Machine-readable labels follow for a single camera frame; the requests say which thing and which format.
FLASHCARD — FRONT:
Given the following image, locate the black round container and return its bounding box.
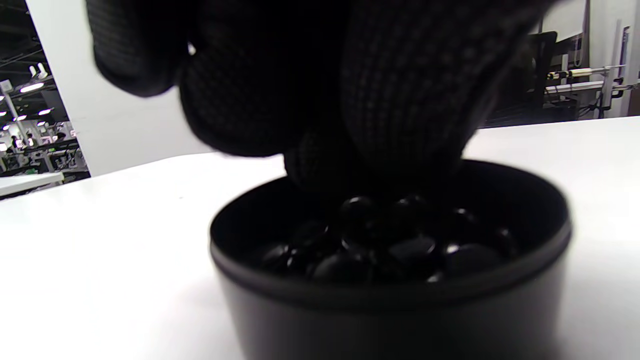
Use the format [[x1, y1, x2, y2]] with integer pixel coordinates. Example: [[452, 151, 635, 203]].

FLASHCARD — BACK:
[[209, 159, 573, 360]]

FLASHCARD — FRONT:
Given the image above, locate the pile of black Go stones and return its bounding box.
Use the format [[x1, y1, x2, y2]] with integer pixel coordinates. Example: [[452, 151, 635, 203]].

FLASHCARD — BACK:
[[260, 194, 521, 283]]

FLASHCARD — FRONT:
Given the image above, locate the person's left hand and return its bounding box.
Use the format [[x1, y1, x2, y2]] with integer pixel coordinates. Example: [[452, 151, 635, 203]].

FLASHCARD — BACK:
[[85, 0, 556, 201]]

